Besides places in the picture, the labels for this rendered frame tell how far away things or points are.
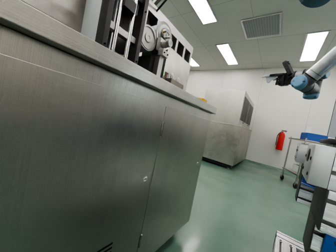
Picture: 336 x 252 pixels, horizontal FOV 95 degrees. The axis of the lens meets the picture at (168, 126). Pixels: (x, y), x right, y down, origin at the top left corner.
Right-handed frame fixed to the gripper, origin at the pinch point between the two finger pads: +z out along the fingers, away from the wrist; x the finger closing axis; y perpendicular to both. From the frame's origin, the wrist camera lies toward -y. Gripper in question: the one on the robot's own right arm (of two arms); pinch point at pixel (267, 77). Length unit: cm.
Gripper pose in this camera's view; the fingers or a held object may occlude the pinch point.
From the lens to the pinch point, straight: 148.7
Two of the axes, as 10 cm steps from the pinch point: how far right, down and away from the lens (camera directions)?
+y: -0.7, 9.9, 1.0
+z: -4.3, -1.2, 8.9
